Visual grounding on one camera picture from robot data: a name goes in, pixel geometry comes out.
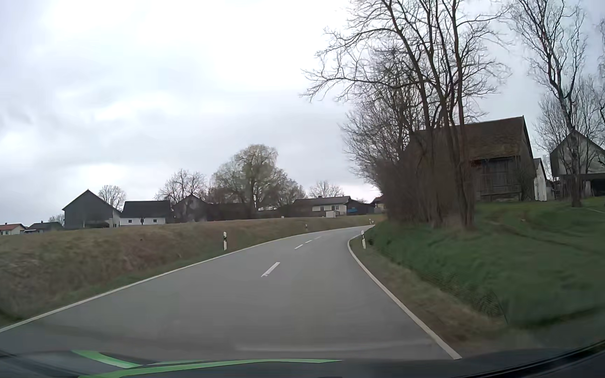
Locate road markings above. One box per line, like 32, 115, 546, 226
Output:
0, 226, 463, 361

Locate dark wooden barn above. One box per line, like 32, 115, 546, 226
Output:
405, 116, 537, 203

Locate dry grass bank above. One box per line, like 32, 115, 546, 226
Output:
0, 214, 387, 337

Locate grey asphalt road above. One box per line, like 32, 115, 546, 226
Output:
0, 226, 463, 363

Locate row of bare trees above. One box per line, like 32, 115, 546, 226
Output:
97, 144, 345, 219

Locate dark grey gabled barn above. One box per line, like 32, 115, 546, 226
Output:
62, 189, 121, 230

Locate white narrow building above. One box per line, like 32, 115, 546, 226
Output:
533, 158, 549, 202

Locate green grass slope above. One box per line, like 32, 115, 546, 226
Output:
348, 195, 605, 352

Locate car's own bonnet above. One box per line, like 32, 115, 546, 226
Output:
0, 325, 605, 378

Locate grey gabled house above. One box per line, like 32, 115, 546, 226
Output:
549, 131, 605, 198

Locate cluster of bare trees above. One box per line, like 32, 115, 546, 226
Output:
302, 0, 513, 231

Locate white house dark roof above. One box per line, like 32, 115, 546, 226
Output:
119, 200, 173, 226

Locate long low farm building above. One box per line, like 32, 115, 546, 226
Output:
281, 196, 377, 218

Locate low house dark roof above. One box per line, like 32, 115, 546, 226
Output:
24, 221, 64, 234

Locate dark brown gabled building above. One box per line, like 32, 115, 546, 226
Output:
172, 194, 214, 223

